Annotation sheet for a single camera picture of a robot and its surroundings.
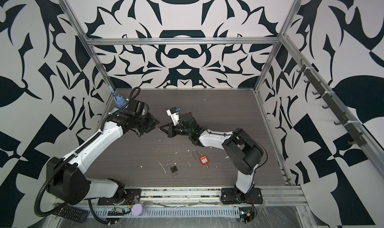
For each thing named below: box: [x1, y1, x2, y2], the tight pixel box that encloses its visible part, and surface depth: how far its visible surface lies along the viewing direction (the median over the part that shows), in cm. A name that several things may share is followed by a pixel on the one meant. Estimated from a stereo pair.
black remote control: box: [52, 202, 89, 223], surface depth 70 cm
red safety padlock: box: [199, 155, 210, 168], surface depth 86 cm
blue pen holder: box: [108, 85, 127, 109], surface depth 107 cm
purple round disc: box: [131, 203, 143, 216], surface depth 65 cm
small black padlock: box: [170, 165, 178, 174], surface depth 84 cm
